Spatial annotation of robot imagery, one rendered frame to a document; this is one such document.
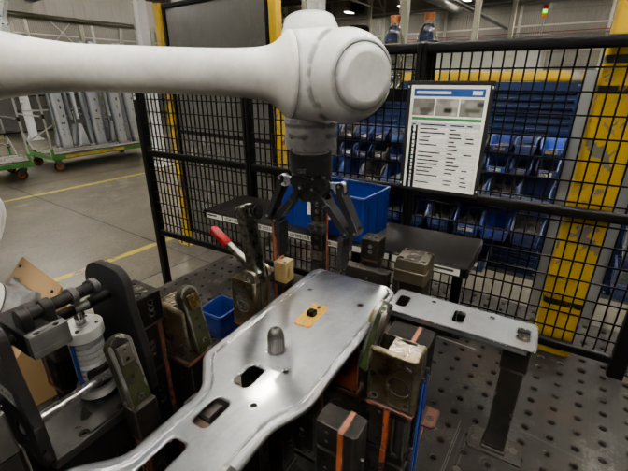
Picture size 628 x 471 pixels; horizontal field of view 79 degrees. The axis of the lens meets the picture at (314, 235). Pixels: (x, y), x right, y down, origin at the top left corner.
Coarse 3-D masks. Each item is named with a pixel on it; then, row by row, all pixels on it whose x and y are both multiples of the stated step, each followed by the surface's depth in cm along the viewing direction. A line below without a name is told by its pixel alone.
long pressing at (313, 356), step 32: (320, 288) 90; (352, 288) 90; (384, 288) 90; (256, 320) 78; (288, 320) 78; (320, 320) 78; (352, 320) 78; (224, 352) 69; (256, 352) 69; (288, 352) 69; (320, 352) 69; (352, 352) 70; (224, 384) 62; (256, 384) 62; (288, 384) 62; (320, 384) 62; (192, 416) 56; (224, 416) 56; (256, 416) 56; (288, 416) 56; (160, 448) 51; (192, 448) 51; (224, 448) 51; (256, 448) 52
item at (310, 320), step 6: (312, 306) 83; (318, 306) 83; (324, 306) 83; (306, 312) 80; (312, 312) 79; (318, 312) 80; (324, 312) 81; (300, 318) 79; (306, 318) 79; (312, 318) 79; (318, 318) 79; (300, 324) 77; (306, 324) 76; (312, 324) 77
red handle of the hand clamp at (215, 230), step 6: (210, 228) 87; (216, 228) 86; (216, 234) 86; (222, 234) 86; (222, 240) 85; (228, 240) 85; (228, 246) 85; (234, 246) 86; (234, 252) 85; (240, 252) 85; (240, 258) 84; (246, 264) 84; (258, 270) 84; (258, 276) 84
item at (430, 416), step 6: (414, 324) 83; (420, 324) 82; (432, 330) 81; (426, 390) 91; (426, 396) 93; (426, 408) 94; (432, 408) 94; (426, 414) 93; (432, 414) 93; (438, 414) 93; (426, 420) 91; (432, 420) 91; (426, 426) 90; (432, 426) 90
